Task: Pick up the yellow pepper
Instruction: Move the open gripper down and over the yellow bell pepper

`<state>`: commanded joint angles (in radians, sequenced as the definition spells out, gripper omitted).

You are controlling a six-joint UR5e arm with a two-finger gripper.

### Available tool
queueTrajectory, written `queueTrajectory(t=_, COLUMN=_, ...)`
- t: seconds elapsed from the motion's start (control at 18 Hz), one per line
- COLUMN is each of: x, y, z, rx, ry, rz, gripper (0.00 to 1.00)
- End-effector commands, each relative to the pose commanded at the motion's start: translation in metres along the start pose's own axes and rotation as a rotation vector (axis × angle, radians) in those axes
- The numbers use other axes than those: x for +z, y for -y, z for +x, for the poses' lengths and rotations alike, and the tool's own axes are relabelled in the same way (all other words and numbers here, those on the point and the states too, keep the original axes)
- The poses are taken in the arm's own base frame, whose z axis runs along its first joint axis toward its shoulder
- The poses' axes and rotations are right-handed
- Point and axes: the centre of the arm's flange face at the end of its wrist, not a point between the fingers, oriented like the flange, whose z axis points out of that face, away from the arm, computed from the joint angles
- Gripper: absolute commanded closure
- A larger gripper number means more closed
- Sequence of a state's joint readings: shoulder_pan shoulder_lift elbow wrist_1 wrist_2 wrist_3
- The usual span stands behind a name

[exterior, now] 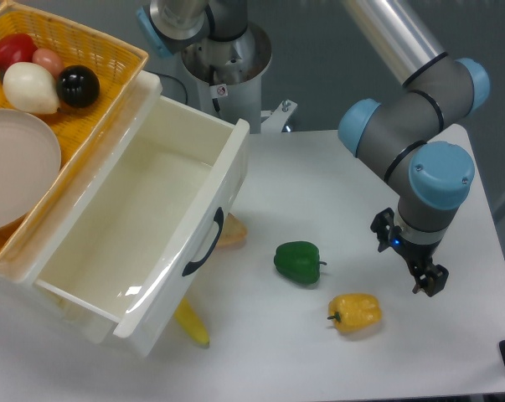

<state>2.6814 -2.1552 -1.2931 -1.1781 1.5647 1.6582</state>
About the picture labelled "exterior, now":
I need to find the pink egg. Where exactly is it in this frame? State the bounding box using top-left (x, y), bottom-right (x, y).
top-left (32, 48), bottom-right (64, 79)

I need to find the red bell pepper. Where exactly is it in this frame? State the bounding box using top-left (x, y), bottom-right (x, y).
top-left (0, 33), bottom-right (38, 72)

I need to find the black round fruit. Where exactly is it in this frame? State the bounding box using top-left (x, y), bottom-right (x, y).
top-left (56, 64), bottom-right (100, 108)

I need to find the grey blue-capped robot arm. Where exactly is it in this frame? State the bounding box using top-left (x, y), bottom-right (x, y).
top-left (137, 1), bottom-right (490, 296)

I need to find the yellow bell pepper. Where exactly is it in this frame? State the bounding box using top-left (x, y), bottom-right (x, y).
top-left (327, 293), bottom-right (383, 334)

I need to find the beige plate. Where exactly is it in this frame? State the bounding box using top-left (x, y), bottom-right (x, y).
top-left (0, 109), bottom-right (61, 229)

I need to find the green bell pepper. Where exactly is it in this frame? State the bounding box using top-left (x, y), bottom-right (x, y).
top-left (273, 241), bottom-right (325, 286)

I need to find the white drawer cabinet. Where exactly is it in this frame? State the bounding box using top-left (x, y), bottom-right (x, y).
top-left (0, 72), bottom-right (162, 343)

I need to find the white onion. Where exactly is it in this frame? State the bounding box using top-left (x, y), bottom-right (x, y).
top-left (3, 62), bottom-right (60, 115)

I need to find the yellow banana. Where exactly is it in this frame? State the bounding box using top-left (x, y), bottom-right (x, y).
top-left (173, 297), bottom-right (210, 348)

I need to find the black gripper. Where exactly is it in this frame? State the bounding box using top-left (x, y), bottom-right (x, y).
top-left (370, 208), bottom-right (449, 297)

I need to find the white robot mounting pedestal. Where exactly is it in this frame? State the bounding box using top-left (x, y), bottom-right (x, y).
top-left (181, 23), bottom-right (297, 134)

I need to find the toast bread slice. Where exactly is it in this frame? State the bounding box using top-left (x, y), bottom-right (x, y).
top-left (215, 213), bottom-right (248, 248)

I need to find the white open drawer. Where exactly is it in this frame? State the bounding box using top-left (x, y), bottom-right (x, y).
top-left (33, 95), bottom-right (250, 359)

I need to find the yellow wicker basket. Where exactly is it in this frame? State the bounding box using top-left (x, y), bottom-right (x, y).
top-left (0, 1), bottom-right (147, 262)

